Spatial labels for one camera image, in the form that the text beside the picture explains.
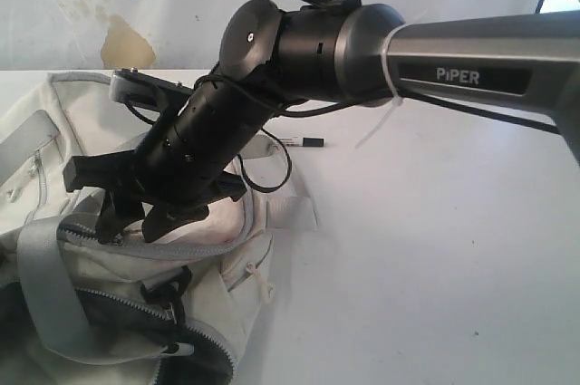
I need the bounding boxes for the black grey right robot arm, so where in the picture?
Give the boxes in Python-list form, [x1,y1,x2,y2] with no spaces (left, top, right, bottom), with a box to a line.
[63,0,579,244]

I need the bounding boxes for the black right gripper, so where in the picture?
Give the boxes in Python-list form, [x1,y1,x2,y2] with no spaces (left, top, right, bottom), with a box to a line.
[63,149,247,243]

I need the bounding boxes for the white grey backpack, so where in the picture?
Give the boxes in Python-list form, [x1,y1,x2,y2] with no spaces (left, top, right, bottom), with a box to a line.
[1,72,317,384]

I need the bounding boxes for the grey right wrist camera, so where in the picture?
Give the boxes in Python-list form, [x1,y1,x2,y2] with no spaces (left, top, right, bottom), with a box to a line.
[109,69,193,112]

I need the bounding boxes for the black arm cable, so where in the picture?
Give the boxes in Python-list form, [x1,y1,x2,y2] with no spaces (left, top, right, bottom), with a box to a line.
[121,0,563,196]

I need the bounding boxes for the black white marker pen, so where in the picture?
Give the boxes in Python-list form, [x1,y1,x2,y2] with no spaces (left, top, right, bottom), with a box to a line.
[278,137,325,148]

